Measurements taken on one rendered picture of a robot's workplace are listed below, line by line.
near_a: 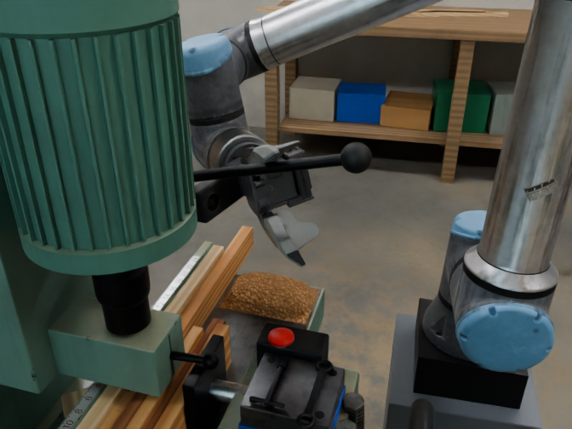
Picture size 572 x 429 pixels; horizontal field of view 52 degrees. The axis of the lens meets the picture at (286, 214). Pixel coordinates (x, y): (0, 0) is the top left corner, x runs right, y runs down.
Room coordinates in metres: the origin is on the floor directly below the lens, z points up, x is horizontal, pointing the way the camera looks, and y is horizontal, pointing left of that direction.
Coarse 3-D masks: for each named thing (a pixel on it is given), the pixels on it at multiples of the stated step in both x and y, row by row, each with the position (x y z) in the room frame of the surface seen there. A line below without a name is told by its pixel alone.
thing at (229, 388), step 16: (224, 352) 0.55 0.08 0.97; (192, 368) 0.50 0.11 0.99; (224, 368) 0.54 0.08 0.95; (192, 384) 0.47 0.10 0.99; (208, 384) 0.50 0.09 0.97; (224, 384) 0.50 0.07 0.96; (240, 384) 0.50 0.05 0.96; (192, 400) 0.47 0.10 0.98; (208, 400) 0.49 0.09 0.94; (224, 400) 0.49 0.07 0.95; (192, 416) 0.47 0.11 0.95; (208, 416) 0.49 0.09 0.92
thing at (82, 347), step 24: (72, 312) 0.55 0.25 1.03; (96, 312) 0.55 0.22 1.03; (168, 312) 0.55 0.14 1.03; (72, 336) 0.51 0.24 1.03; (96, 336) 0.50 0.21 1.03; (120, 336) 0.50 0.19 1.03; (144, 336) 0.50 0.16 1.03; (168, 336) 0.51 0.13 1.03; (72, 360) 0.51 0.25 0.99; (96, 360) 0.50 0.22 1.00; (120, 360) 0.49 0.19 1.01; (144, 360) 0.48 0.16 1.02; (168, 360) 0.50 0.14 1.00; (120, 384) 0.49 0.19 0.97; (144, 384) 0.48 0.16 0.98; (168, 384) 0.50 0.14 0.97
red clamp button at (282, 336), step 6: (276, 330) 0.53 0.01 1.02; (282, 330) 0.52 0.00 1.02; (288, 330) 0.53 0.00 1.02; (270, 336) 0.52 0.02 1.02; (276, 336) 0.51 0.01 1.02; (282, 336) 0.51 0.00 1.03; (288, 336) 0.52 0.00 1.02; (294, 336) 0.52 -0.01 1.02; (270, 342) 0.51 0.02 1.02; (276, 342) 0.51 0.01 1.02; (282, 342) 0.51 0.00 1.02; (288, 342) 0.51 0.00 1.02
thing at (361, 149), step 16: (352, 144) 0.59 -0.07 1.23; (288, 160) 0.62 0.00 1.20; (304, 160) 0.61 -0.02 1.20; (320, 160) 0.60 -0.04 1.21; (336, 160) 0.59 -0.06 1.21; (352, 160) 0.58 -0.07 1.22; (368, 160) 0.58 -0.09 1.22; (208, 176) 0.64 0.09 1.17; (224, 176) 0.63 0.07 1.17; (240, 176) 0.63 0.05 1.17
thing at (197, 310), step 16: (240, 240) 0.86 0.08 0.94; (224, 256) 0.81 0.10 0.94; (240, 256) 0.84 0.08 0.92; (224, 272) 0.77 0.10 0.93; (208, 288) 0.72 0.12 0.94; (224, 288) 0.77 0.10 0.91; (192, 304) 0.68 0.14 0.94; (208, 304) 0.70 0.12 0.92; (192, 320) 0.65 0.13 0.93; (112, 416) 0.47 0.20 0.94
